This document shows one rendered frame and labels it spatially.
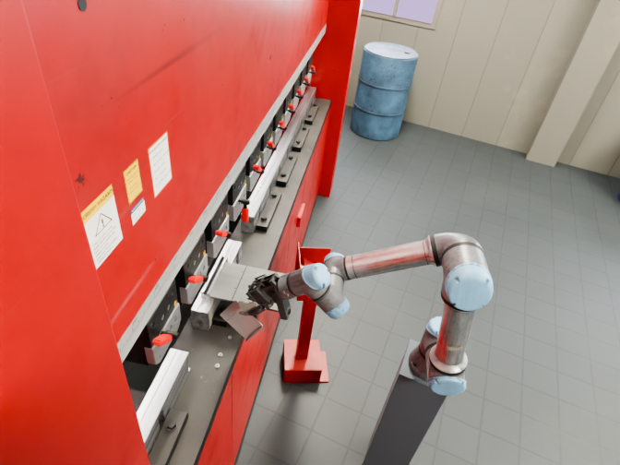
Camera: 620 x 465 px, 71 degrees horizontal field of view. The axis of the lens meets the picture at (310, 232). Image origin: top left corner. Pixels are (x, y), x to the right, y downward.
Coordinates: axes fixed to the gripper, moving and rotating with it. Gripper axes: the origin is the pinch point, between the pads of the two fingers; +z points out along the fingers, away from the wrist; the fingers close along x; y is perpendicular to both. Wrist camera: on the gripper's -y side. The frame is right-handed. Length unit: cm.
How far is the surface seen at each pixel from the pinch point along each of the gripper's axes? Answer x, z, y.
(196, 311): 4.9, 15.1, 8.2
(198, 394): 27.6, 11.5, -5.9
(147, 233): 29, -34, 45
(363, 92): -357, 82, -38
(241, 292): -6.2, 5.6, 1.9
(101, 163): 36, -50, 59
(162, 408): 38.5, 7.7, 3.8
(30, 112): 64, -88, 62
